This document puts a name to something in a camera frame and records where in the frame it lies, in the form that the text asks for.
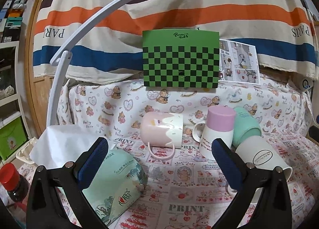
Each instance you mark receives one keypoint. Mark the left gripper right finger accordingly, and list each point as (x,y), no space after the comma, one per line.
(273,208)

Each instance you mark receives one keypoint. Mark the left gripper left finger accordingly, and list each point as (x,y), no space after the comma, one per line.
(45,209)

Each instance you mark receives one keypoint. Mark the white paper cup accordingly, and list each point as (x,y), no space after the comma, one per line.
(263,156)

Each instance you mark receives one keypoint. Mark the red-capped sauce bottle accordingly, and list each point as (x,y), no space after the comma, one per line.
(16,185)

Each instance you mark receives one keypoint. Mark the green tissue pack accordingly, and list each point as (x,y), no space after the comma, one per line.
(118,183)

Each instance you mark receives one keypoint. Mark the green storage box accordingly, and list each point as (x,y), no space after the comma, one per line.
(12,136)

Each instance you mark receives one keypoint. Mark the mint green mug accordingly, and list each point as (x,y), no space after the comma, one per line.
(245,126)

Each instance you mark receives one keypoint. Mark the white mug with pink lid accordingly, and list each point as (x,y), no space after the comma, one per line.
(218,124)

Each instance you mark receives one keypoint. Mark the baby bear print cloth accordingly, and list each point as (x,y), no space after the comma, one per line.
(116,110)

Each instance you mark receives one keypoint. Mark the white shelf unit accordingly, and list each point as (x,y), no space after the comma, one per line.
(11,87)

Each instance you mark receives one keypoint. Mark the pink drip-glaze mug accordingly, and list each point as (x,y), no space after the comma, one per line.
(162,129)

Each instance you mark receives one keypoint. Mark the comic picture card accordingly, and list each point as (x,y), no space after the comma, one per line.
(238,62)

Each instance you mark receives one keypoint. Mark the green checkered box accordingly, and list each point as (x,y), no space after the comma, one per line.
(181,58)

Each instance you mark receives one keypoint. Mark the striped cloth backdrop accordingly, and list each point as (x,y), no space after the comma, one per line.
(281,31)

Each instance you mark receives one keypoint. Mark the white device with blue ring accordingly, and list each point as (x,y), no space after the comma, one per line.
(305,84)

